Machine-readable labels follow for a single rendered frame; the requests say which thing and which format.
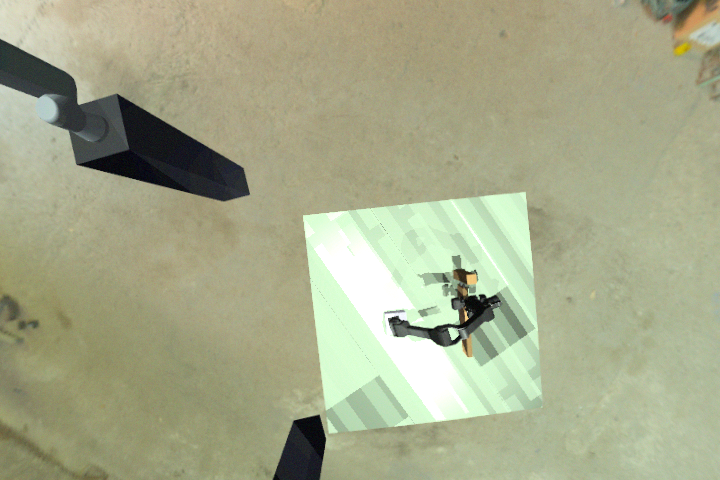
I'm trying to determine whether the brown wooden board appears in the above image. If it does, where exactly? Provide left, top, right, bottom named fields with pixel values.
left=457, top=282, right=473, bottom=358

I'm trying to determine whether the wooden post with slot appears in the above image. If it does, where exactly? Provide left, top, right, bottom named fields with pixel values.
left=453, top=269, right=477, bottom=285

